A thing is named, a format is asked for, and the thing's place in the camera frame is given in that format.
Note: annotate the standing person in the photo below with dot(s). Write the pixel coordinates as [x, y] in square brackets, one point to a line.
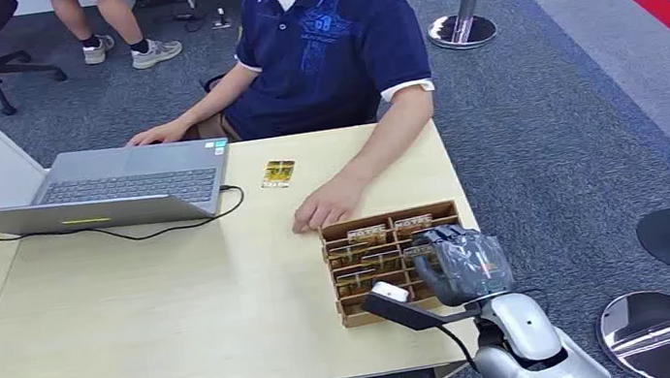
[118, 15]

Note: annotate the gold hotel card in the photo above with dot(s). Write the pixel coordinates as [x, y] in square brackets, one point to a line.
[278, 174]
[347, 254]
[367, 234]
[413, 223]

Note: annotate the person's left hand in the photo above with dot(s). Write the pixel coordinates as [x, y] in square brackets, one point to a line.
[327, 205]

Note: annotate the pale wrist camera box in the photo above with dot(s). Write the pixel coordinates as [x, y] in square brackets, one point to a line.
[389, 292]

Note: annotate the black camera bracket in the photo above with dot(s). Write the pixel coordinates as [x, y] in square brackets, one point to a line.
[407, 315]

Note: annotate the wooden card box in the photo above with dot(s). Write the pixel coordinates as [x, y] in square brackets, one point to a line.
[352, 318]

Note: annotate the person's hand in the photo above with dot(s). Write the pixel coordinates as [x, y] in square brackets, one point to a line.
[159, 133]
[327, 205]

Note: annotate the person's right hand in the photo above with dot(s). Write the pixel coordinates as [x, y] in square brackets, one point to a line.
[159, 133]

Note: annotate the grey laptop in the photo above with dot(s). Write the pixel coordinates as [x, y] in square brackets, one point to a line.
[132, 175]

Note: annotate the person's left forearm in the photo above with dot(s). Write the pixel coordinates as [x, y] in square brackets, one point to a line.
[393, 138]

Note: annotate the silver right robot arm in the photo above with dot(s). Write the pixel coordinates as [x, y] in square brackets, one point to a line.
[522, 328]

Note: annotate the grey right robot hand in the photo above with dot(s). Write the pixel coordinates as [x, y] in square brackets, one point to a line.
[465, 264]

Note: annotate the white power strip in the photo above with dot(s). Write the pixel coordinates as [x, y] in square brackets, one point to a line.
[220, 18]

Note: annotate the person's right forearm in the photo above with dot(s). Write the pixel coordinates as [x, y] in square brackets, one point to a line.
[213, 103]

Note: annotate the seated person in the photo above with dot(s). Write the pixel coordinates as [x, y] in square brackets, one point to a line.
[323, 53]

